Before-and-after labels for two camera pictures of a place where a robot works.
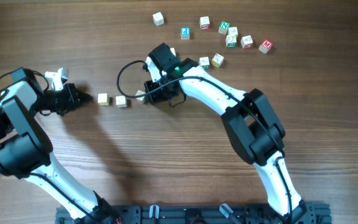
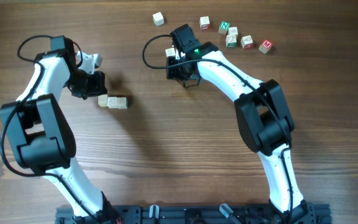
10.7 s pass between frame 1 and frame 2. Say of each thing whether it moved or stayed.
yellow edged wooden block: stayed
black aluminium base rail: stayed
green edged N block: stayed
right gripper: moved
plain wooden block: stayed
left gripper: moved
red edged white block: stayed
